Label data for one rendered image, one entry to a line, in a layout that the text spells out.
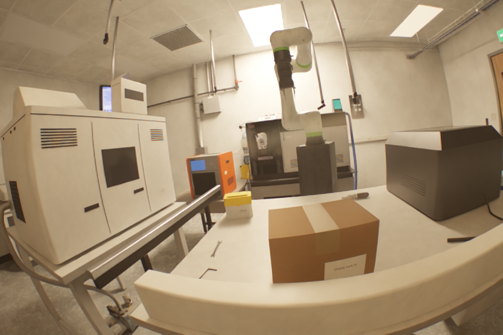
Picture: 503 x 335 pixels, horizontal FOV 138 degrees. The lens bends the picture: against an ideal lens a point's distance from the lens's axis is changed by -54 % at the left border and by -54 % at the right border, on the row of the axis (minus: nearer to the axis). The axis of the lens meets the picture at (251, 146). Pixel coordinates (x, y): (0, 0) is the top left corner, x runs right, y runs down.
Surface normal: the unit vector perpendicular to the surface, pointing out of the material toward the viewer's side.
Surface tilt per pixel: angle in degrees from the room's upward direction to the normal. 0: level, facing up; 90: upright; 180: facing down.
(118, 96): 90
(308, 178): 90
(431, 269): 0
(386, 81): 90
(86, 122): 90
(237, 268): 0
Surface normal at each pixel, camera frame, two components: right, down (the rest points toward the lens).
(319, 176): -0.49, 0.09
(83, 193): 0.97, -0.11
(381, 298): -0.19, 0.06
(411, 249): -0.12, -0.99
